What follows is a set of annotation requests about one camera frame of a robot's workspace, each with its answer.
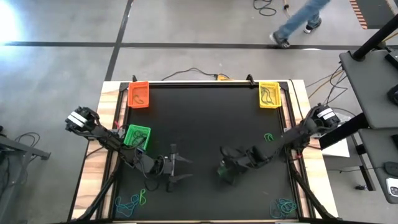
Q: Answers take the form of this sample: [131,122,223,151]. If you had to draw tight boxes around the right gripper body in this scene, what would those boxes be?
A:
[219,145,266,170]

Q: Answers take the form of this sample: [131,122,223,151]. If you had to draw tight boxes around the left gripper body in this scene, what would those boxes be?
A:
[157,143,177,192]

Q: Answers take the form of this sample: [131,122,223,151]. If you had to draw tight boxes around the green plastic basket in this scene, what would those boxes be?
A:
[123,124,152,151]

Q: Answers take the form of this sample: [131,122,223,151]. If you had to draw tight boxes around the yellow plastic basket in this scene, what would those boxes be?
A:
[258,82,282,110]

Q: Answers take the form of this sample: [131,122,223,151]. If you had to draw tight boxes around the orange plastic basket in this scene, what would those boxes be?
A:
[127,81,150,110]

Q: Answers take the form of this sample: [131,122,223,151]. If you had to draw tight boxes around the white paper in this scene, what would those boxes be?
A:
[321,136,351,159]

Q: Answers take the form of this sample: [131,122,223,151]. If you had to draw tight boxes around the black beam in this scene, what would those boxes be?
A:
[318,112,370,151]

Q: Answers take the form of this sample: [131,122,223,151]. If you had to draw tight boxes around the grey desk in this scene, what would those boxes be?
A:
[338,46,398,130]
[357,126,398,205]

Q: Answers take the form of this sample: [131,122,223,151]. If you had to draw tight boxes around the black computer mouse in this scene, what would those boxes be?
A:
[384,161,398,175]

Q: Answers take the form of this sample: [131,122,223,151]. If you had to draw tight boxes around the person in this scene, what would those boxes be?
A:
[269,0,331,50]

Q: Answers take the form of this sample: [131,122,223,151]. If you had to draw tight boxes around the smartphone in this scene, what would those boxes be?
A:
[384,177,398,197]

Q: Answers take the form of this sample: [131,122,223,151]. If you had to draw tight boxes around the grey metal stand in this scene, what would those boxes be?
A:
[0,124,52,224]

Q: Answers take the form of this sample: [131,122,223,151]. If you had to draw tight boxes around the black pole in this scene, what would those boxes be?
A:
[352,14,398,62]

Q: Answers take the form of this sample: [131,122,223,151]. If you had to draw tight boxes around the black mat with orange stripes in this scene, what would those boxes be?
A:
[349,0,398,30]

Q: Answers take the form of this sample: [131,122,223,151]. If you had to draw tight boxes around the black diagonal frame strut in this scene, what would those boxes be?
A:
[81,157,123,222]
[287,167,332,222]

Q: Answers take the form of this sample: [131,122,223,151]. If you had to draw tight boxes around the black table border frame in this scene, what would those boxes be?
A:
[110,80,304,222]

